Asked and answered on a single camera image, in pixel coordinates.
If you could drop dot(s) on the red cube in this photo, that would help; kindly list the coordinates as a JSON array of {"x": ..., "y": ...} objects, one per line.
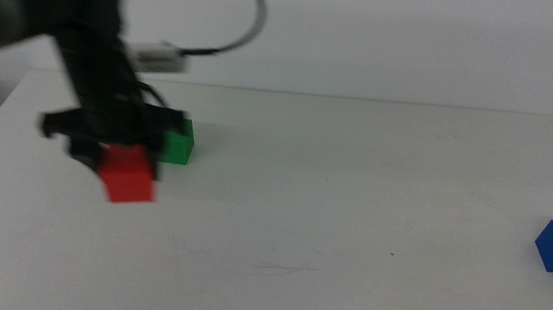
[{"x": 129, "y": 177}]

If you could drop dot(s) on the green cube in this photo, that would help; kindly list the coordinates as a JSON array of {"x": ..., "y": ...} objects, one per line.
[{"x": 179, "y": 149}]

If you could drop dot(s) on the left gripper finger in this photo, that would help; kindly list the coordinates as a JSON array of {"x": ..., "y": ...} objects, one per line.
[
  {"x": 85, "y": 156},
  {"x": 158, "y": 152}
]

